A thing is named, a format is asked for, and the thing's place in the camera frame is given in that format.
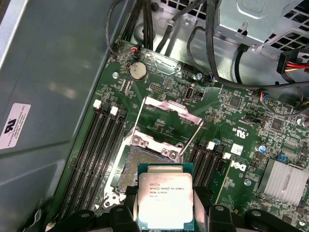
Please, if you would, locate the coin cell battery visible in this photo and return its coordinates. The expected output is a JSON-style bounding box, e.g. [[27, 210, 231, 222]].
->
[[129, 61, 147, 80]]

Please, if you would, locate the silver CPU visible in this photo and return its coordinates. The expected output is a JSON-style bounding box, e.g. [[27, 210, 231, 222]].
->
[[137, 163, 195, 230]]

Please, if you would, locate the thick black power cable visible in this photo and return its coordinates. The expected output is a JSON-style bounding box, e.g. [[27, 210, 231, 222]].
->
[[205, 0, 309, 91]]

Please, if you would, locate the RAM slot with black clips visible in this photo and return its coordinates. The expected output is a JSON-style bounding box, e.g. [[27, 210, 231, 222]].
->
[[201, 148, 223, 191], [189, 142, 205, 174], [65, 108, 109, 218], [84, 115, 127, 211]]

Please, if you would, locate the black PC case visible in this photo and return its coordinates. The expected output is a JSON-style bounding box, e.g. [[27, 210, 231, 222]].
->
[[0, 0, 309, 232]]

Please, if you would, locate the metal socket cover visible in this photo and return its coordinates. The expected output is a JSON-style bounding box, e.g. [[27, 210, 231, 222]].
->
[[132, 96, 205, 157]]

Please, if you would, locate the RAM slot with white clips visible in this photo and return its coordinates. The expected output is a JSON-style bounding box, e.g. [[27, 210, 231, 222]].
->
[[56, 99, 102, 218], [74, 106, 119, 216], [194, 141, 216, 188]]

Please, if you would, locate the black power connector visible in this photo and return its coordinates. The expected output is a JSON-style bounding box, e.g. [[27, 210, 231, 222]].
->
[[277, 47, 309, 82]]

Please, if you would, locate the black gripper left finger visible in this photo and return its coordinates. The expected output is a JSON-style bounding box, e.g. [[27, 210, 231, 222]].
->
[[71, 185, 139, 232]]

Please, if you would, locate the black wire bundle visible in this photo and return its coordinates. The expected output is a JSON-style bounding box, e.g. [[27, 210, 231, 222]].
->
[[141, 0, 156, 51]]

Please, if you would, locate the silver drive cage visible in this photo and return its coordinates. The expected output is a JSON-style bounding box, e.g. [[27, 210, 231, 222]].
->
[[216, 0, 309, 53]]

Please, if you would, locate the CPU socket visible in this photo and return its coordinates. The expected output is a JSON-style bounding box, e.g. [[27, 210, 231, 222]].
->
[[103, 125, 194, 213]]

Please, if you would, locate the green motherboard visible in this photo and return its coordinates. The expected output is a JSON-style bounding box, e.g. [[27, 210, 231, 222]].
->
[[55, 40, 309, 232]]

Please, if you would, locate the white label sticker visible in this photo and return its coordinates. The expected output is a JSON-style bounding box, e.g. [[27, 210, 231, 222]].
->
[[0, 102, 31, 150]]

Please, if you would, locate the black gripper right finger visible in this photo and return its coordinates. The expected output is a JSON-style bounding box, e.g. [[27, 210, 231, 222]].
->
[[194, 186, 299, 232]]

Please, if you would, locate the silver chipset heatsink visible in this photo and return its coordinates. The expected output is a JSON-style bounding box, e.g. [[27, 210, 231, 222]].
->
[[263, 158, 306, 205]]

